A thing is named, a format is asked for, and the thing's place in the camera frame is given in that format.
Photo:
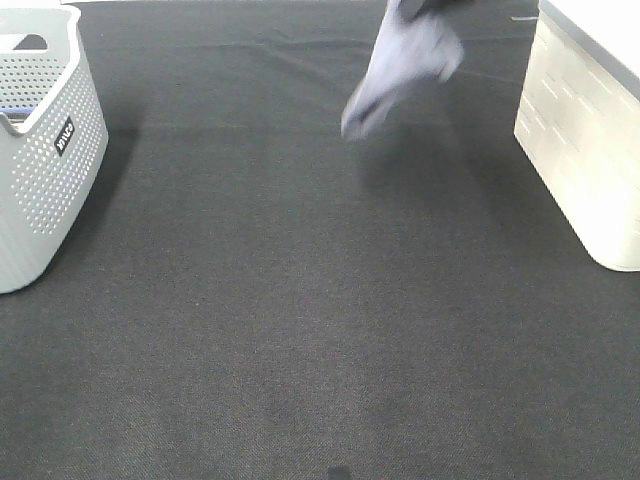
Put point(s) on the grey perforated laundry basket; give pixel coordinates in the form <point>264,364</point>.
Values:
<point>49,162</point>

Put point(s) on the blue cloth in basket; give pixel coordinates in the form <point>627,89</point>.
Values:
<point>17,114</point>

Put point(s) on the lavender towel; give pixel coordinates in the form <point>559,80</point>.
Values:
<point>408,51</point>

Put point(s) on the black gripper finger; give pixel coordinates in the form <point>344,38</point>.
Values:
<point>420,7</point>

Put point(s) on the white plastic storage bin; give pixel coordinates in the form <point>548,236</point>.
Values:
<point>578,121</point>

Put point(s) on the black table cloth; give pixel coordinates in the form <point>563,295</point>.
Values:
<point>245,295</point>

